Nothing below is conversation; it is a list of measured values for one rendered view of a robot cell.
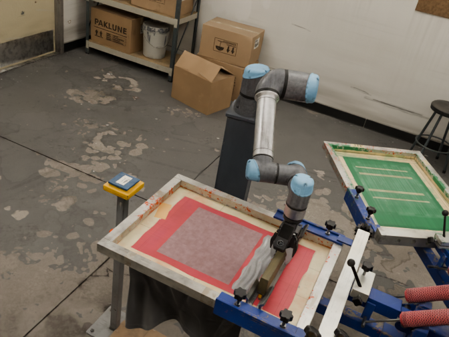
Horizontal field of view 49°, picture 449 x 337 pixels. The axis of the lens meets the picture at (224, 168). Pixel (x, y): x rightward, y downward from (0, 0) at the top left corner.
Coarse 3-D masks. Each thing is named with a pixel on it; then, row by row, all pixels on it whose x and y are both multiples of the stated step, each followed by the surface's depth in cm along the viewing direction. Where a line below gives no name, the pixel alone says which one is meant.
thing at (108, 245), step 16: (176, 176) 220; (160, 192) 208; (208, 192) 215; (144, 208) 197; (240, 208) 211; (256, 208) 209; (128, 224) 187; (272, 224) 207; (112, 240) 178; (320, 240) 200; (112, 256) 175; (128, 256) 173; (336, 256) 191; (144, 272) 171; (160, 272) 168; (320, 272) 182; (176, 288) 168; (192, 288) 165; (208, 288) 166; (320, 288) 174; (208, 304) 164; (304, 320) 161
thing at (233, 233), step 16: (176, 208) 206; (192, 208) 208; (208, 208) 210; (176, 224) 197; (192, 224) 199; (208, 224) 201; (224, 224) 202; (240, 224) 204; (208, 240) 192; (224, 240) 194; (240, 240) 195; (256, 240) 197; (304, 256) 193; (288, 272) 184; (304, 272) 185
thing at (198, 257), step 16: (160, 224) 196; (144, 240) 186; (160, 240) 188; (176, 240) 189; (192, 240) 191; (160, 256) 180; (176, 256) 182; (192, 256) 183; (208, 256) 184; (224, 256) 186; (240, 256) 187; (192, 272) 176; (208, 272) 177; (224, 272) 178; (240, 272) 180; (224, 288) 172; (288, 288) 177; (256, 304) 168; (272, 304) 169; (288, 304) 170
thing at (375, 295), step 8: (376, 296) 168; (384, 296) 169; (392, 296) 169; (376, 304) 167; (384, 304) 166; (392, 304) 166; (400, 304) 167; (376, 312) 168; (384, 312) 167; (392, 312) 166
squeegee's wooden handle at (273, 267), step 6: (276, 258) 174; (282, 258) 175; (270, 264) 170; (276, 264) 171; (270, 270) 168; (276, 270) 172; (264, 276) 165; (270, 276) 166; (264, 282) 165; (270, 282) 168; (258, 288) 167; (264, 288) 166; (264, 294) 167
